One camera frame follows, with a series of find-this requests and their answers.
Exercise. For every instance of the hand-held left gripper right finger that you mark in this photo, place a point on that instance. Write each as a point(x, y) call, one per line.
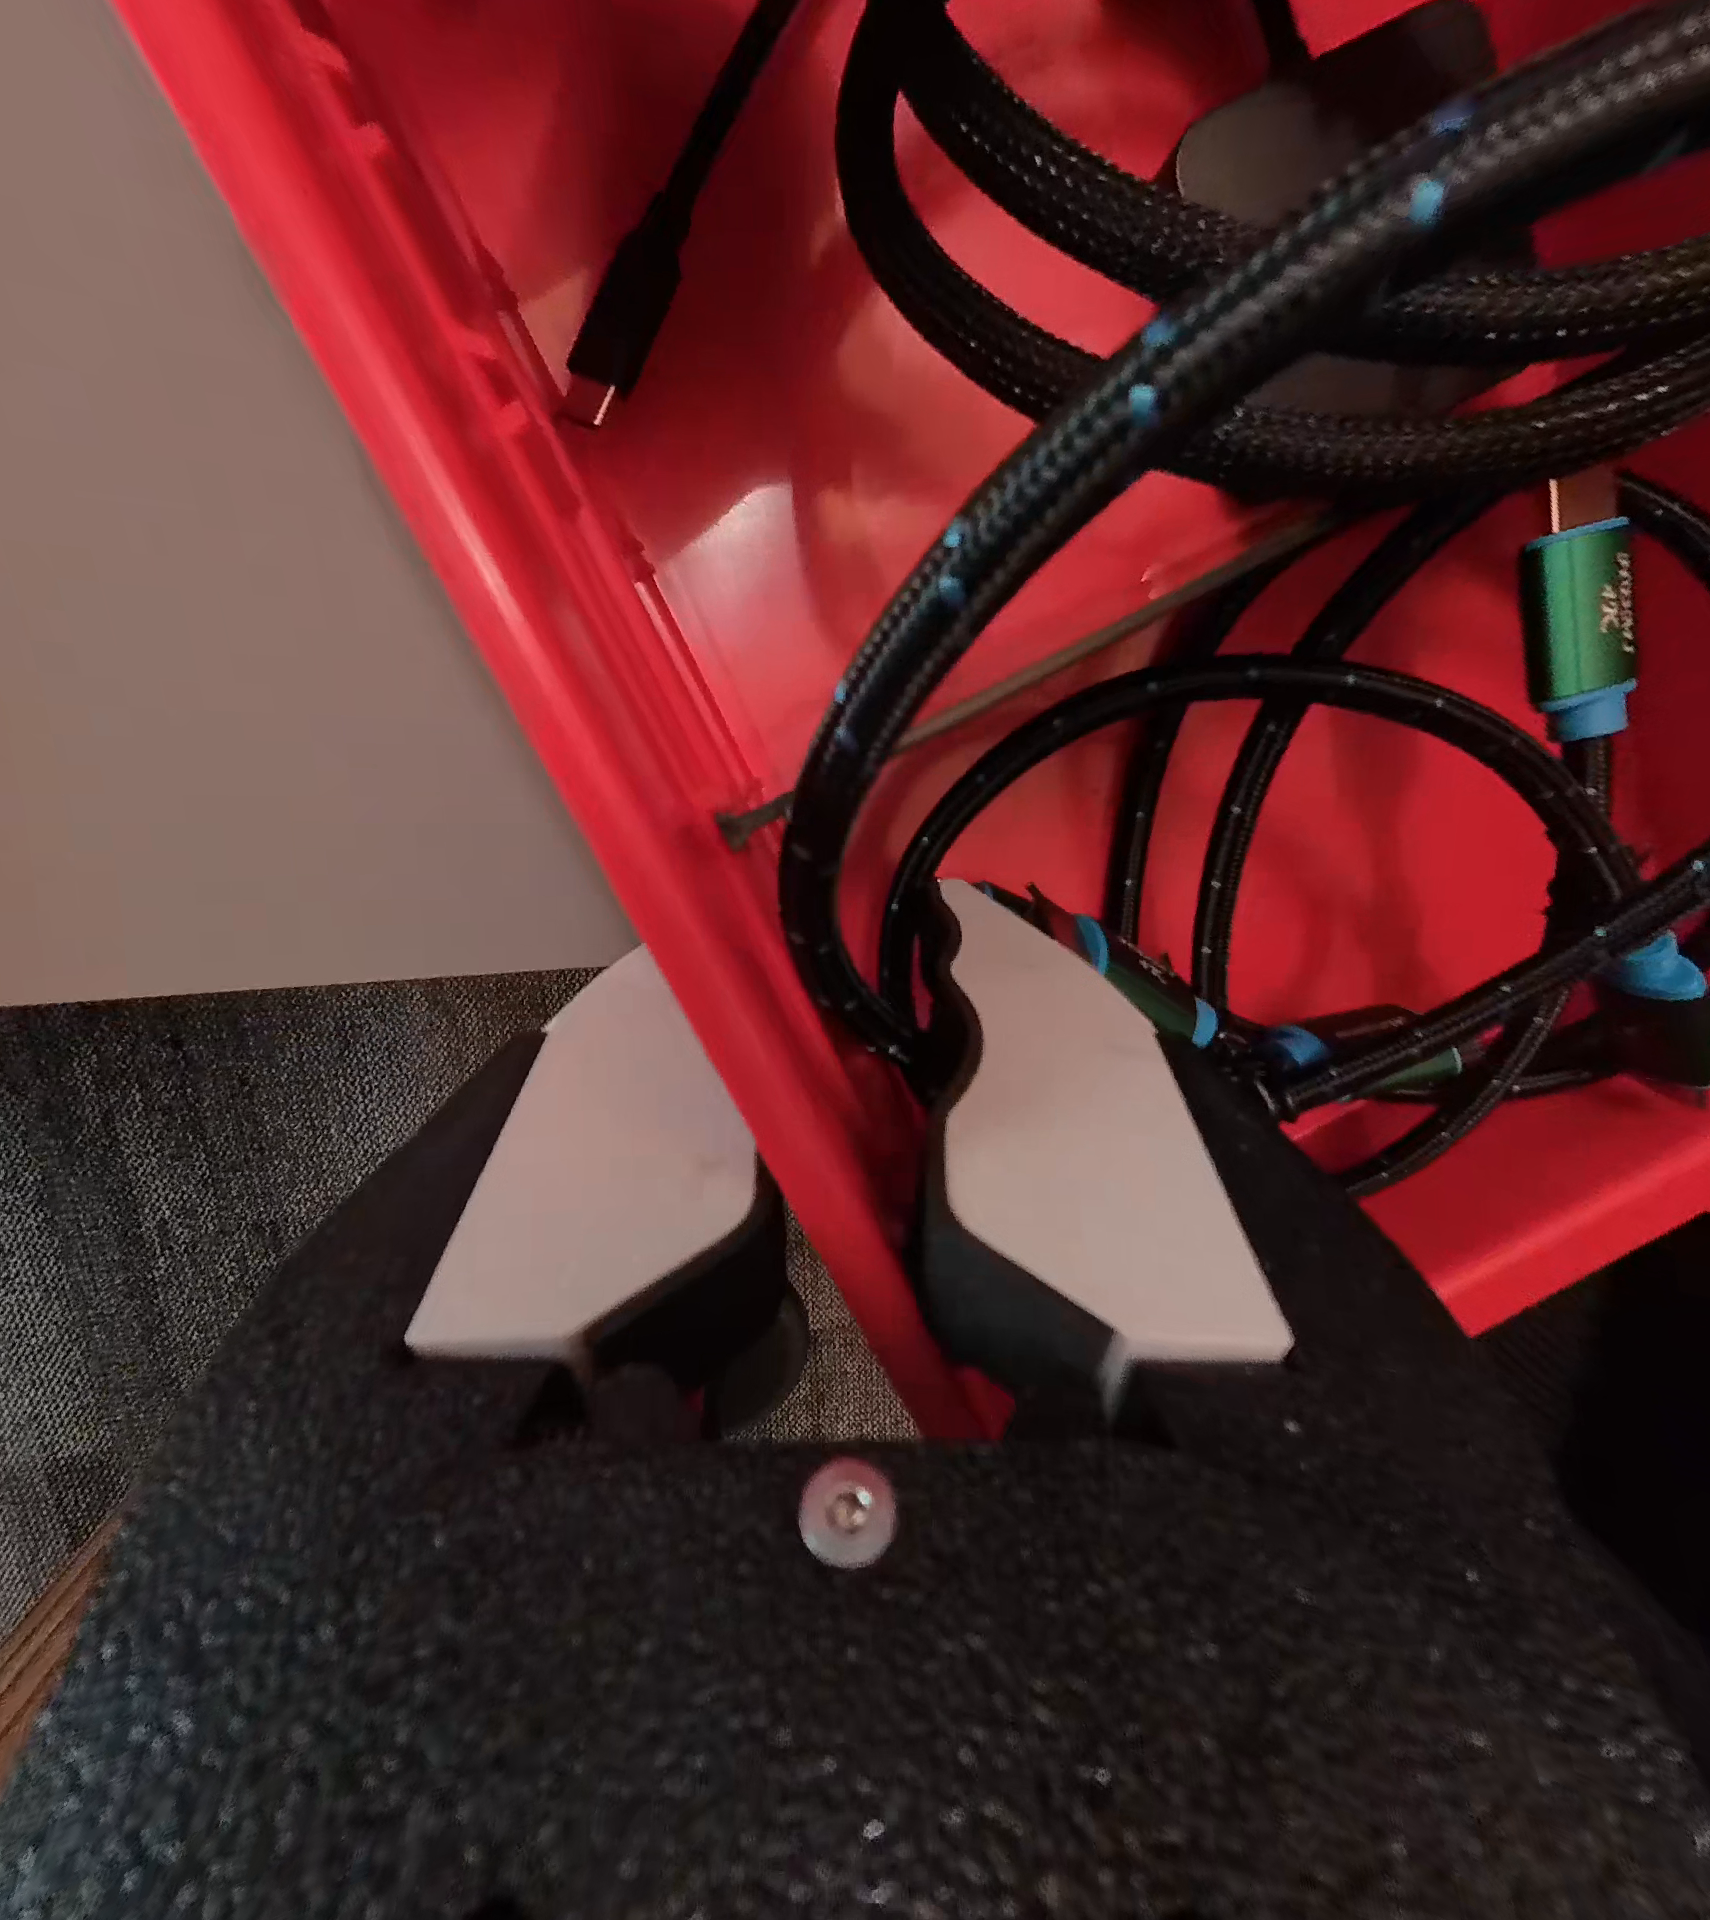
point(1095, 1171)

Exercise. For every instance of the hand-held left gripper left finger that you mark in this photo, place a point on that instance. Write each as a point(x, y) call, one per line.
point(600, 1185)

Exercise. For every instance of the red plastic bin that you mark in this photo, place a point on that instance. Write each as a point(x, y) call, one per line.
point(854, 451)

